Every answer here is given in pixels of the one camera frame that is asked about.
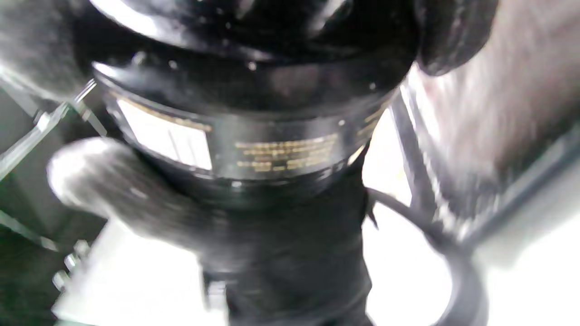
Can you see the person's right hand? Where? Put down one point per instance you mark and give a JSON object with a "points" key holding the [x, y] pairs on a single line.
{"points": [[453, 31]]}

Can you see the black white hand controller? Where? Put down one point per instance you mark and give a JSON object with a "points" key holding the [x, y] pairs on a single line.
{"points": [[466, 280]]}

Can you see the black leather care cream tin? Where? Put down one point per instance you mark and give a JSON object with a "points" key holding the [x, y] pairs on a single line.
{"points": [[253, 104]]}

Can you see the person's left hand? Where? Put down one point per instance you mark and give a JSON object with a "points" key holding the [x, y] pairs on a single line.
{"points": [[281, 253]]}

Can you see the black round labelled tin lid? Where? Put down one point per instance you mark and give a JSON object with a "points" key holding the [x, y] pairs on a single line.
{"points": [[253, 27]]}

